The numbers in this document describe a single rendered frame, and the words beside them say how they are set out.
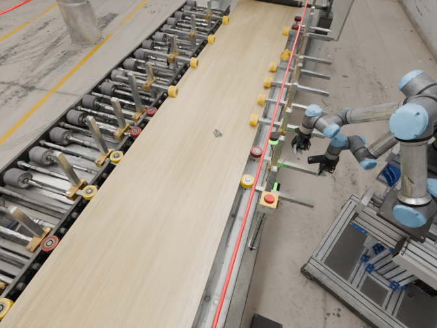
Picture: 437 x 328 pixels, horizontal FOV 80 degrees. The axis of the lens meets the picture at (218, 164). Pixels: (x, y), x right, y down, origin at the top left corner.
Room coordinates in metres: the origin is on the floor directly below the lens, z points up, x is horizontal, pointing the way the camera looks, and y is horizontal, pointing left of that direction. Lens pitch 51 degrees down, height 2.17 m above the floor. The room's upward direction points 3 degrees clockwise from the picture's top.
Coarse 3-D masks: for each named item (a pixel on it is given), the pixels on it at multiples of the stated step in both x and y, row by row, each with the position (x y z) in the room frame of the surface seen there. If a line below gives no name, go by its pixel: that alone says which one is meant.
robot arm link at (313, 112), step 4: (308, 108) 1.07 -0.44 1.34; (312, 108) 1.06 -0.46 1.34; (316, 108) 1.07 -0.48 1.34; (320, 108) 1.07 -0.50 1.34; (308, 112) 1.05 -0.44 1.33; (312, 112) 1.04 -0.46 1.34; (316, 112) 1.04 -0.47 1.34; (320, 112) 1.04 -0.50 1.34; (304, 116) 1.06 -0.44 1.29; (308, 116) 1.04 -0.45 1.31; (312, 116) 1.03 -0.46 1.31; (316, 116) 1.03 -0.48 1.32; (304, 120) 1.05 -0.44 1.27; (308, 120) 1.04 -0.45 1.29; (312, 120) 1.02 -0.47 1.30; (304, 124) 1.05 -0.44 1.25; (308, 124) 1.03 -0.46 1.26; (312, 124) 1.01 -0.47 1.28; (308, 128) 1.03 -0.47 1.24; (312, 128) 1.03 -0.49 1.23
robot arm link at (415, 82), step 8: (416, 72) 1.14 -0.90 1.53; (424, 72) 1.14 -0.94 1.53; (408, 80) 1.11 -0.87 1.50; (416, 80) 1.09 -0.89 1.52; (424, 80) 1.08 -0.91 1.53; (432, 80) 1.07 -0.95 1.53; (400, 88) 1.13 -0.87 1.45; (408, 88) 1.09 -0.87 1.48; (416, 88) 1.06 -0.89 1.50; (424, 88) 1.04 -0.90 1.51; (408, 96) 1.07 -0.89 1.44
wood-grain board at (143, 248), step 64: (256, 64) 2.22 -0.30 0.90; (192, 128) 1.33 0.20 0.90; (256, 128) 1.37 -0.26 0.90; (128, 192) 0.78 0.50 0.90; (192, 192) 0.80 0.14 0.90; (64, 256) 0.40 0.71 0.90; (128, 256) 0.42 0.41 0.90; (192, 256) 0.43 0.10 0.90; (64, 320) 0.14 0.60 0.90; (128, 320) 0.15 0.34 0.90; (192, 320) 0.17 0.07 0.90
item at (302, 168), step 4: (264, 156) 1.14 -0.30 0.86; (264, 160) 1.12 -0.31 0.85; (268, 160) 1.12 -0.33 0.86; (280, 160) 1.12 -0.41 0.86; (280, 164) 1.09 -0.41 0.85; (284, 164) 1.09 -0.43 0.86; (288, 164) 1.09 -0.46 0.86; (292, 164) 1.09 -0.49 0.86; (296, 164) 1.09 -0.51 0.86; (288, 168) 1.08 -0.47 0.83; (292, 168) 1.07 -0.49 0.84; (296, 168) 1.07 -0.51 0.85; (300, 168) 1.06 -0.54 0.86; (304, 168) 1.06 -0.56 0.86; (308, 168) 1.07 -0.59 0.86; (312, 168) 1.07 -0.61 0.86; (308, 172) 1.04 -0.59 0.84; (312, 172) 1.04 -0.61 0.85; (316, 172) 1.03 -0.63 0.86
